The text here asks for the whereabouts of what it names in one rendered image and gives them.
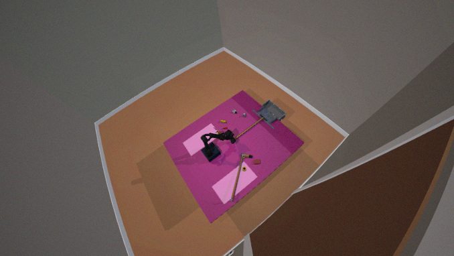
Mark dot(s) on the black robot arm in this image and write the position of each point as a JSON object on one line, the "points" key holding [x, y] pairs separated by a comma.
{"points": [[222, 136]]}

